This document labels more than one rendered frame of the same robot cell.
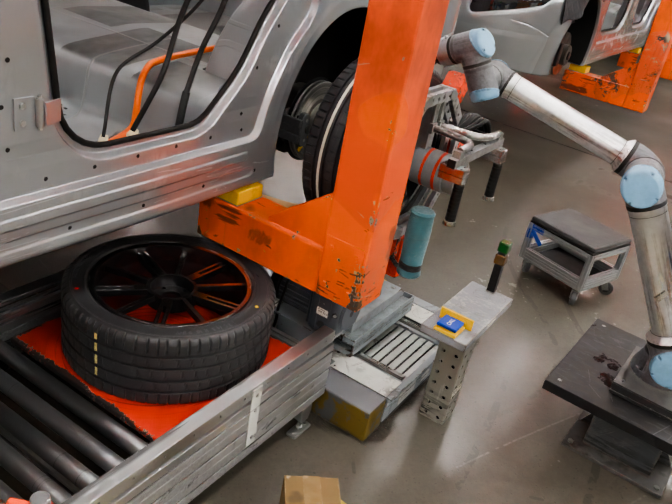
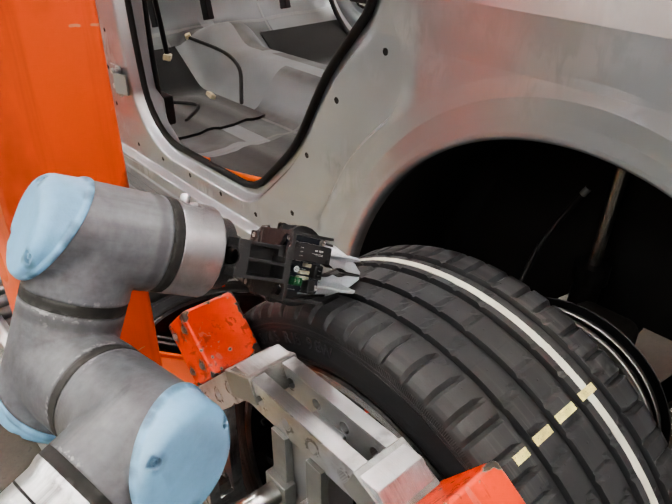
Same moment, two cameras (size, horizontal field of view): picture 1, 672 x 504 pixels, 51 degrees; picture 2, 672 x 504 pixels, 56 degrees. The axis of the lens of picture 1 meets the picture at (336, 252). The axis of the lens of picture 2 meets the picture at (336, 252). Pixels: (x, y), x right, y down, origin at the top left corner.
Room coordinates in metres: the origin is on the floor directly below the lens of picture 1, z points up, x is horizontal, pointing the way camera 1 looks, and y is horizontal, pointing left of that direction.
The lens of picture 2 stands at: (2.63, -0.67, 1.58)
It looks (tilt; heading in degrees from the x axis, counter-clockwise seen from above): 31 degrees down; 110
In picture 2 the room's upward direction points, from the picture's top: straight up
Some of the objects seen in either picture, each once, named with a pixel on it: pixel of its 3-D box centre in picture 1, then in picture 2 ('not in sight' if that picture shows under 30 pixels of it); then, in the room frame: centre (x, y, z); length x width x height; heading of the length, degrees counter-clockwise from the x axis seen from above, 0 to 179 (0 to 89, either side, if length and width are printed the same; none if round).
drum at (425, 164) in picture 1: (435, 169); not in sight; (2.42, -0.29, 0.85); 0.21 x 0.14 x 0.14; 61
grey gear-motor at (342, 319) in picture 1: (303, 304); not in sight; (2.31, 0.08, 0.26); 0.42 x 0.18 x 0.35; 61
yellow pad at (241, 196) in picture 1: (235, 188); not in sight; (2.25, 0.38, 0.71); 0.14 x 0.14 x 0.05; 61
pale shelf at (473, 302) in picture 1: (468, 314); not in sight; (2.17, -0.50, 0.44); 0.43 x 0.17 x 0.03; 151
